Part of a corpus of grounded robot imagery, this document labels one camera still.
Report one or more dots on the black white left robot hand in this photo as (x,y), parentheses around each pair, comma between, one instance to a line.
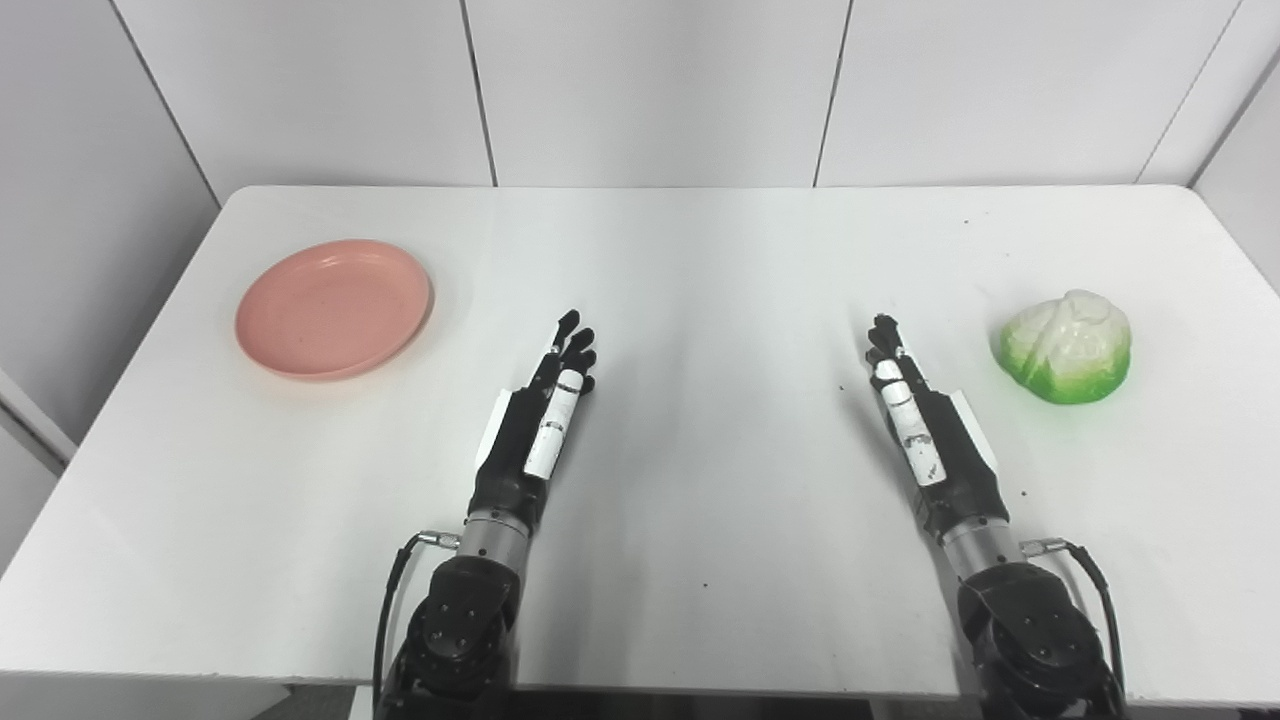
(515,440)

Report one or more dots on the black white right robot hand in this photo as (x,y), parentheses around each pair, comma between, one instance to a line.
(950,450)

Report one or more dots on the green white toy cabbage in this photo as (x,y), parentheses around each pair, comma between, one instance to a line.
(1065,345)

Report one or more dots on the pink round plate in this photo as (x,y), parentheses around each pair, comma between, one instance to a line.
(330,310)

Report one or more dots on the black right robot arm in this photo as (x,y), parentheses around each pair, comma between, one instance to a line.
(1035,630)

